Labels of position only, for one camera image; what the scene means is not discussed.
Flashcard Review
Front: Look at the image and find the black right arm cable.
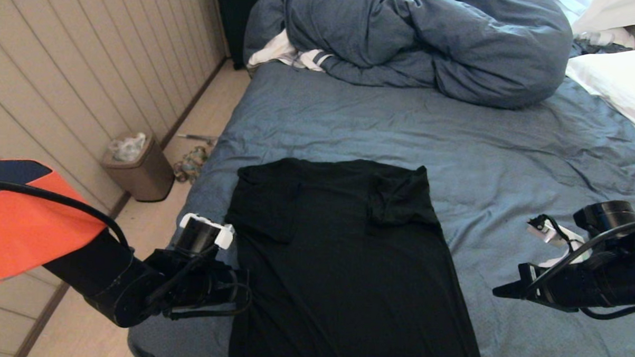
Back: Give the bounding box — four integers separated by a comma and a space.
525, 214, 635, 297

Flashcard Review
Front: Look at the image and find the small clutter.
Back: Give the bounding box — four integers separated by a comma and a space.
172, 146, 209, 185

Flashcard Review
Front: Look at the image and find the blue bed sheet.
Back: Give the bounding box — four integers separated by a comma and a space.
126, 55, 635, 357

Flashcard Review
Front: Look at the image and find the white pillow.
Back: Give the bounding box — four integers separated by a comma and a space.
563, 47, 635, 146

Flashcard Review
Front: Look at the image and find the brown trash bin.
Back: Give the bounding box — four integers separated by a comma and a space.
99, 131, 176, 204

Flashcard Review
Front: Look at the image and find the white plastic bin bag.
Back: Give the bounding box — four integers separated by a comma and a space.
110, 133, 147, 164

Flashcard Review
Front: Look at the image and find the crumpled blue duvet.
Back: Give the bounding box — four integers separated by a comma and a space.
241, 0, 574, 112

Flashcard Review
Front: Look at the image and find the black t-shirt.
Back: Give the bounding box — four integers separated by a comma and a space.
221, 154, 492, 357

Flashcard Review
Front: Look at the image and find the white striped garment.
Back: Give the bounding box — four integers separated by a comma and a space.
248, 28, 334, 72

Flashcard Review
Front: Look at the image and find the dark patterned cloth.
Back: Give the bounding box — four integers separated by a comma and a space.
573, 40, 634, 58

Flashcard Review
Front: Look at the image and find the black bedside cabinet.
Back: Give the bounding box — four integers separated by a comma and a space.
214, 0, 266, 70

